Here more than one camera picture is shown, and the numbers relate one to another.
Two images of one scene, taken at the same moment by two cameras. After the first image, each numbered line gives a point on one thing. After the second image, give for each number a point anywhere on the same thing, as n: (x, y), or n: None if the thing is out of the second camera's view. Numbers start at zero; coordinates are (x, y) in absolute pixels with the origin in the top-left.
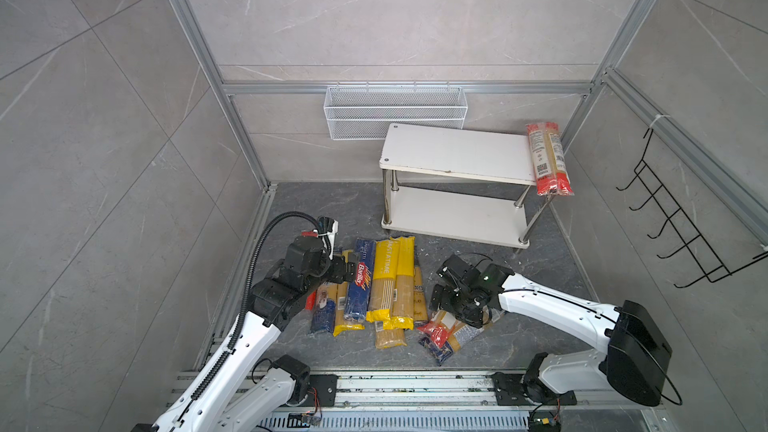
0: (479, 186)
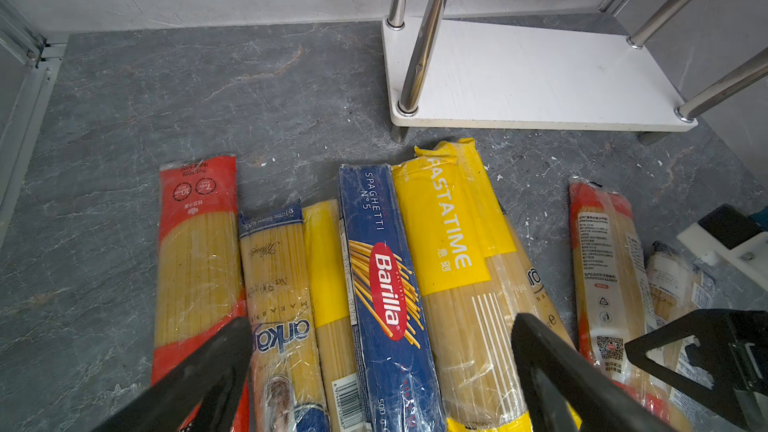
0: (579, 71)
